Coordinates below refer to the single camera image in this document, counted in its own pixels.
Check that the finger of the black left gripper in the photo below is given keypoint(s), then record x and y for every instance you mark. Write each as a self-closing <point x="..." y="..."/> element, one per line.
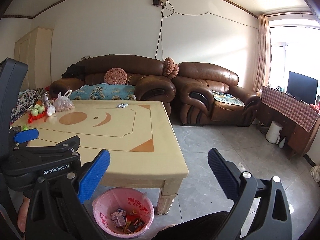
<point x="69" y="145"/>

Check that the small white plastic bag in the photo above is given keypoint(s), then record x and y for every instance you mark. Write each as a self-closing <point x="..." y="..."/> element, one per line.
<point x="51" y="110"/>

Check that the pink lined trash bin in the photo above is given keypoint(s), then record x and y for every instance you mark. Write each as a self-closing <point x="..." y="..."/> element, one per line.
<point x="135" y="203"/>

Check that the blue floral sofa blanket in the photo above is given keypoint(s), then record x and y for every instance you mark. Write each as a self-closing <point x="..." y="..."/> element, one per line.
<point x="104" y="91"/>

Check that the blue armchair seat cloth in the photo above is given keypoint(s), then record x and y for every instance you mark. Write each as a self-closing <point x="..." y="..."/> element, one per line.
<point x="227" y="98"/>

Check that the two small battery packs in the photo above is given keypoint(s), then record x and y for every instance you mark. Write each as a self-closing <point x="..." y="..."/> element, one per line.
<point x="122" y="105"/>

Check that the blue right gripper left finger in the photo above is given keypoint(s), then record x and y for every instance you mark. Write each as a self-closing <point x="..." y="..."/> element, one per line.
<point x="91" y="175"/>

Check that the beige coffee table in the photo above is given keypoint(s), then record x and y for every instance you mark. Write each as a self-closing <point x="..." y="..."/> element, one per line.
<point x="142" y="144"/>

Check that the blue cartoon milk carton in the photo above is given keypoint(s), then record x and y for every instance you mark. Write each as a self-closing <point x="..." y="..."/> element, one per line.
<point x="119" y="218"/>

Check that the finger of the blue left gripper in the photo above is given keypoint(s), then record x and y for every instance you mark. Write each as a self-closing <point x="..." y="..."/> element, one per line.
<point x="26" y="135"/>

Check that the wooden tv cabinet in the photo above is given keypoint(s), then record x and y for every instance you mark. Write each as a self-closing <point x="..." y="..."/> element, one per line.
<point x="297" y="138"/>

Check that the brown leather armchair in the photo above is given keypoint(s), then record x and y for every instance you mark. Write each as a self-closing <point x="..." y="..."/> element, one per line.
<point x="208" y="94"/>

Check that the white appliance on floor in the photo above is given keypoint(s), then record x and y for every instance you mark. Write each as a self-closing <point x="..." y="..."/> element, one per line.
<point x="274" y="131"/>

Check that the pink curtain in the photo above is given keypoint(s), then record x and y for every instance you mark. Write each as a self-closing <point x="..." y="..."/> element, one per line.
<point x="263" y="64"/>

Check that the pink round cushion on armrest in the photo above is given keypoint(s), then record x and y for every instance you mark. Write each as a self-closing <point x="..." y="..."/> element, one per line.
<point x="170" y="68"/>

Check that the black orange small box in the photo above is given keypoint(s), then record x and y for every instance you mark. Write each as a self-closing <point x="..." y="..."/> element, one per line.
<point x="135" y="225"/>

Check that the glass jar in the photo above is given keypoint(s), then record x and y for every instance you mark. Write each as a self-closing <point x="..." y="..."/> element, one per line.
<point x="46" y="99"/>

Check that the checkered red tablecloth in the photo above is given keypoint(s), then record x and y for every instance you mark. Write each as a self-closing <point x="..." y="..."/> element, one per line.
<point x="293" y="109"/>

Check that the person left hand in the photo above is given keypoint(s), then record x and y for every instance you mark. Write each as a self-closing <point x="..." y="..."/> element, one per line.
<point x="22" y="214"/>

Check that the beige wardrobe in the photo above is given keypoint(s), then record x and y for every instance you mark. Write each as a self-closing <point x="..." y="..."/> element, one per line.
<point x="34" y="49"/>

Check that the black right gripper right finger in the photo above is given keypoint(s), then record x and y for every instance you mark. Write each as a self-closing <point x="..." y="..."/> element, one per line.
<point x="226" y="173"/>

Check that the plastic bag of nuts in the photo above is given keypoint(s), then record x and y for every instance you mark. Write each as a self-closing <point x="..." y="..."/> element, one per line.
<point x="63" y="103"/>

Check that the black television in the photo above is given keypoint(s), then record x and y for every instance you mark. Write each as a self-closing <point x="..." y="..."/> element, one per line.
<point x="302" y="87"/>

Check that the red tray with green apples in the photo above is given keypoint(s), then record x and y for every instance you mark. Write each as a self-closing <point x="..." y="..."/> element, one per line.
<point x="36" y="112"/>

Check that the brown leather long sofa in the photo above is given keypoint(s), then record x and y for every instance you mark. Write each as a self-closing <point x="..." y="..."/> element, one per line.
<point x="151" y="78"/>

